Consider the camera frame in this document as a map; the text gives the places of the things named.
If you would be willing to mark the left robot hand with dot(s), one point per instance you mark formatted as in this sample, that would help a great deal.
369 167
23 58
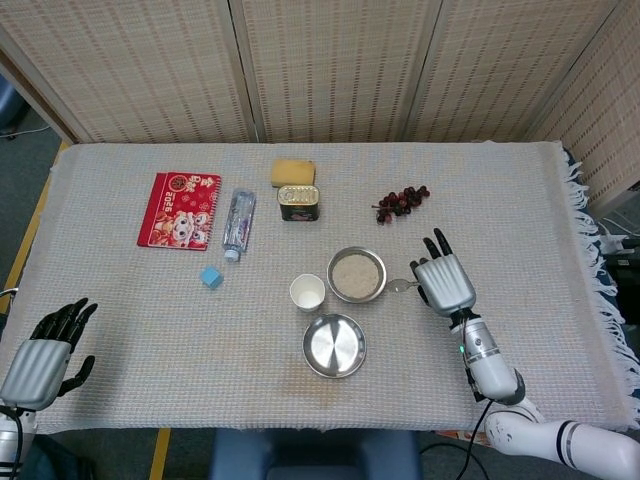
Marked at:
37 365

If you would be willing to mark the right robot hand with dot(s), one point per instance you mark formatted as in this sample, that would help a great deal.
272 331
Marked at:
444 285

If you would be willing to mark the metal spoon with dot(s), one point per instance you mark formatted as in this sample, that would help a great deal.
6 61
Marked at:
402 285

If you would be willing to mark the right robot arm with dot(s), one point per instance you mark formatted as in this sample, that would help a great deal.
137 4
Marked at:
525 395

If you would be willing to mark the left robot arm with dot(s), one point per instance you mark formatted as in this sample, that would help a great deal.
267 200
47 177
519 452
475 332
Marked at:
10 440

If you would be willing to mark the metal bowl with rice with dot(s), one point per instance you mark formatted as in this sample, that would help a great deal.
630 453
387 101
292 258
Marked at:
356 274

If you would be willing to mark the white paper cup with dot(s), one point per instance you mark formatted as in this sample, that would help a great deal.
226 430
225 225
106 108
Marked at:
307 293

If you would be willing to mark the bunch of dark red grapes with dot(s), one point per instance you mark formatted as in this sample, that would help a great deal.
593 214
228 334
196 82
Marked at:
400 201

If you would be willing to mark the empty metal plate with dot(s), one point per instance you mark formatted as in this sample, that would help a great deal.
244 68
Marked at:
334 345

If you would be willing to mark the woven grey tablecloth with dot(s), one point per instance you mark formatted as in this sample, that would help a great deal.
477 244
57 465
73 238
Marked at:
310 210

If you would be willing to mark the tin can with gold lid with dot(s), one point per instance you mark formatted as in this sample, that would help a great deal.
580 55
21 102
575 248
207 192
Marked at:
299 202

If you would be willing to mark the yellow sponge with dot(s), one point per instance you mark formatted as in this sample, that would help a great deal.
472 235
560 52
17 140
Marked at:
294 173

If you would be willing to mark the blue cube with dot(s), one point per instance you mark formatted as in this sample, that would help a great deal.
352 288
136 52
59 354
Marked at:
211 276

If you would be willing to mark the red calendar notebook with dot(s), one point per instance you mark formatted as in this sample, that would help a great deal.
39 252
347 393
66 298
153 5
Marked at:
179 210

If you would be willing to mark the clear plastic water bottle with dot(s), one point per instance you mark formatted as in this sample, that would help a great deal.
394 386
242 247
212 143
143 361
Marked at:
239 223

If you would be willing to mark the bamboo folding screen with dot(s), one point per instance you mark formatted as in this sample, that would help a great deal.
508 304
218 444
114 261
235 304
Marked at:
320 65

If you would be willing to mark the blue office chair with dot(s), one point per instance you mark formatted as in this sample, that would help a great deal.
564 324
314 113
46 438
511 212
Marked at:
9 102

